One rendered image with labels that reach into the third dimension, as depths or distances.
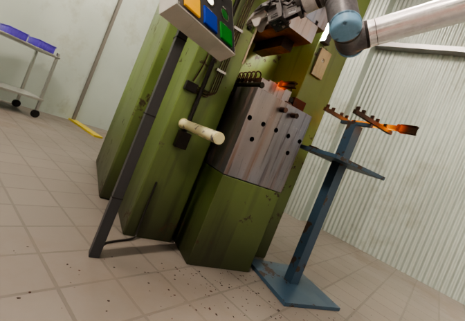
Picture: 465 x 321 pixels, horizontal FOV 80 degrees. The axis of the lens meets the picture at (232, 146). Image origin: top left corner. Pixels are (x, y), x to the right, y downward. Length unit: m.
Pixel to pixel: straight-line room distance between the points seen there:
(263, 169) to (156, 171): 0.54
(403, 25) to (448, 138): 2.97
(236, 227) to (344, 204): 2.63
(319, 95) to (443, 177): 2.31
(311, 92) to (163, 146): 0.95
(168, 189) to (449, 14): 1.29
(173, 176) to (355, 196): 2.87
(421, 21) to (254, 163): 0.86
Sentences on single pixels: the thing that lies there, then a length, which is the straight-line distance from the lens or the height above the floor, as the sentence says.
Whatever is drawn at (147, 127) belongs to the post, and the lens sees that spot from 1.14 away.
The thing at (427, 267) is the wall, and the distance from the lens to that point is 3.86.
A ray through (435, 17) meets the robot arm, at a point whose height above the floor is 1.19.
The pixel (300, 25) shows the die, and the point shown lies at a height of 1.31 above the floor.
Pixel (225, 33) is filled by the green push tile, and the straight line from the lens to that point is 1.17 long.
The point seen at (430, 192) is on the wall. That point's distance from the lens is 3.85.
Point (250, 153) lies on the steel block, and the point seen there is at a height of 0.61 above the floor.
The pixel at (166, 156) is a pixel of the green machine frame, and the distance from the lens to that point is 1.43.
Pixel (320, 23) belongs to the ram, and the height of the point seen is 1.39.
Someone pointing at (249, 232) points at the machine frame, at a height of 0.22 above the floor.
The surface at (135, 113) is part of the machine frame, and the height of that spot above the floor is 0.57.
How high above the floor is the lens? 0.63
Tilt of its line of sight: 1 degrees down
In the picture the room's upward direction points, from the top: 22 degrees clockwise
